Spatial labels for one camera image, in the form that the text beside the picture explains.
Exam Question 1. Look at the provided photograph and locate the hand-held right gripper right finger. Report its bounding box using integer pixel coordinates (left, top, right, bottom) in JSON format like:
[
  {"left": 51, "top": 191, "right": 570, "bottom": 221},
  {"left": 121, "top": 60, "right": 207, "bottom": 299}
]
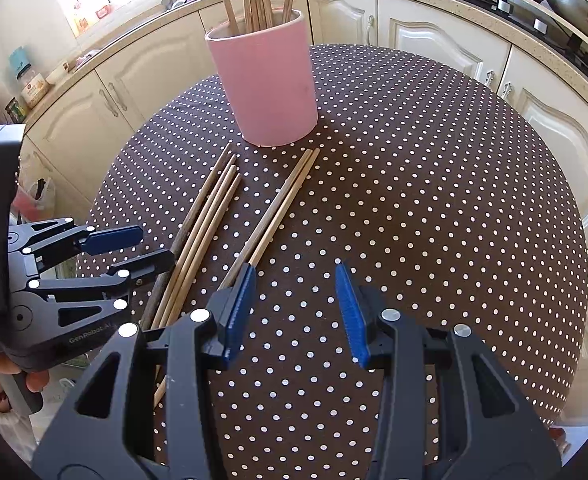
[{"left": 335, "top": 261, "right": 562, "bottom": 480}]

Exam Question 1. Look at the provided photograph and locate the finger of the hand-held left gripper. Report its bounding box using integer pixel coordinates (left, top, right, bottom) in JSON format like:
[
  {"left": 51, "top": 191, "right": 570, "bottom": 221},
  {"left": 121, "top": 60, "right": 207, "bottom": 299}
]
[
  {"left": 26, "top": 249, "right": 175, "bottom": 328},
  {"left": 8, "top": 216, "right": 144, "bottom": 273}
]

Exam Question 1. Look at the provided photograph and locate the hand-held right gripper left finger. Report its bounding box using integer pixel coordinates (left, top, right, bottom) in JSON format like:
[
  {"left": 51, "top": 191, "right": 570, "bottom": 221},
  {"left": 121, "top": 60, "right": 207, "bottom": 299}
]
[{"left": 32, "top": 262, "right": 257, "bottom": 480}]

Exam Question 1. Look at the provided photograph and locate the bunch of wooden chopsticks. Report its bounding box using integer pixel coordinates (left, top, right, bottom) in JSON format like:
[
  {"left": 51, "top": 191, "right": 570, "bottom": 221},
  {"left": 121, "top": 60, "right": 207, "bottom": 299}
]
[{"left": 138, "top": 0, "right": 299, "bottom": 408}]

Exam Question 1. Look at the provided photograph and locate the person's left hand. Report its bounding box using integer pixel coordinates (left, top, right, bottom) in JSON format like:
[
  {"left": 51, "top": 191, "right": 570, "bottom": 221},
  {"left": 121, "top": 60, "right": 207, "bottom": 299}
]
[{"left": 0, "top": 357, "right": 50, "bottom": 395}]

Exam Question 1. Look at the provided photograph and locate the brown polka dot tablecloth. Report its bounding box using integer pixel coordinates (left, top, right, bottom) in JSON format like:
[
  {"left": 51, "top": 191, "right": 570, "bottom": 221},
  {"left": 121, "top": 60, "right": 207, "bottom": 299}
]
[{"left": 76, "top": 44, "right": 588, "bottom": 480}]

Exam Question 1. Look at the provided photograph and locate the small dark jar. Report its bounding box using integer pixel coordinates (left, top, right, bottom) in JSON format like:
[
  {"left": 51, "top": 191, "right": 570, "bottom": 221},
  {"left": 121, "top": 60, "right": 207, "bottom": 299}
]
[{"left": 4, "top": 97, "right": 27, "bottom": 123}]

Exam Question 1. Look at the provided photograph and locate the labelled glass jar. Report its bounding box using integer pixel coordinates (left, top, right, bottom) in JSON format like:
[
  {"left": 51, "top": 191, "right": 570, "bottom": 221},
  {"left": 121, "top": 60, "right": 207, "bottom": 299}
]
[{"left": 18, "top": 62, "right": 50, "bottom": 110}]

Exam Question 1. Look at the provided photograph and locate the light blue container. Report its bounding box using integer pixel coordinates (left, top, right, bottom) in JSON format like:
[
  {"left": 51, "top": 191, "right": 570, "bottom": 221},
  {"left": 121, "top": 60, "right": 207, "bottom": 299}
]
[{"left": 8, "top": 46, "right": 30, "bottom": 78}]

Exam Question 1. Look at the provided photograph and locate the black glass cooktop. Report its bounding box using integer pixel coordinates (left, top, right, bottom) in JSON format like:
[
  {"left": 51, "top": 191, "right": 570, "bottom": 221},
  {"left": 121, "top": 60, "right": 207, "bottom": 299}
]
[{"left": 393, "top": 0, "right": 588, "bottom": 78}]

